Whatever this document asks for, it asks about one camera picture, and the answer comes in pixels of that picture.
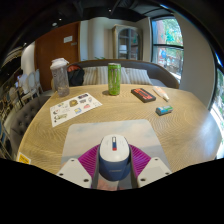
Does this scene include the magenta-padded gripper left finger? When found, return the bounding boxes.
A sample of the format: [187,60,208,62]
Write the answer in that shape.
[56,143,101,190]

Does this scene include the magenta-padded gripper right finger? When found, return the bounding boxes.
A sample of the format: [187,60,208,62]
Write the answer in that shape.
[129,143,173,189]

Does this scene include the blue and white computer mouse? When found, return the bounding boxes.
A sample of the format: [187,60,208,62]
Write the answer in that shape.
[97,133,132,182]

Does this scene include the green and blue gum pack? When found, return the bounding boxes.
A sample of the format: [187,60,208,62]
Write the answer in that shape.
[155,105,174,117]

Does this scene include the white sticker sheet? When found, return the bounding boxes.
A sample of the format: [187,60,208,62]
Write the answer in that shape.
[49,92,103,128]

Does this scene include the grey tufted chair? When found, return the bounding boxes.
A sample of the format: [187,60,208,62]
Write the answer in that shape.
[9,95,51,158]

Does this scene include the black and orange box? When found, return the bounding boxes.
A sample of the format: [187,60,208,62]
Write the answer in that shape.
[130,87,157,104]

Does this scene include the bright glass window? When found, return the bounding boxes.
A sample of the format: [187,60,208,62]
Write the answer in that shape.
[209,66,224,159]

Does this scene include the clear shaker bottle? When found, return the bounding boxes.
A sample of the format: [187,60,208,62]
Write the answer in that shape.
[49,57,71,98]

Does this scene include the striped cushion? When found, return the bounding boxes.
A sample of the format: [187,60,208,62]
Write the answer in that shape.
[82,66,98,86]
[125,67,154,86]
[94,65,132,85]

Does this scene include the black backpack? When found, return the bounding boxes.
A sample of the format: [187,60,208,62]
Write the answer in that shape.
[66,64,86,88]

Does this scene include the grey curved sofa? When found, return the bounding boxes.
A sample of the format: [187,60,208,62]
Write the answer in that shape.
[50,59,180,93]

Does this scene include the green drink can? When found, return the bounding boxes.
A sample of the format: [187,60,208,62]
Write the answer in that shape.
[107,62,122,97]

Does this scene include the group of white chairs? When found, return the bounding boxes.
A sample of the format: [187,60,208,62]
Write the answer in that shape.
[16,68,44,101]

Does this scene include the black-framed window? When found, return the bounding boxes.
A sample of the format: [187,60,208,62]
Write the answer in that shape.
[150,16,185,84]

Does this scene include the brown wooden door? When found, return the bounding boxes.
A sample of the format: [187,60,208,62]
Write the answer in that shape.
[34,21,81,92]

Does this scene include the arched glass-door cabinet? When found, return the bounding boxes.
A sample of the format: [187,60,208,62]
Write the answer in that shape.
[111,24,144,61]

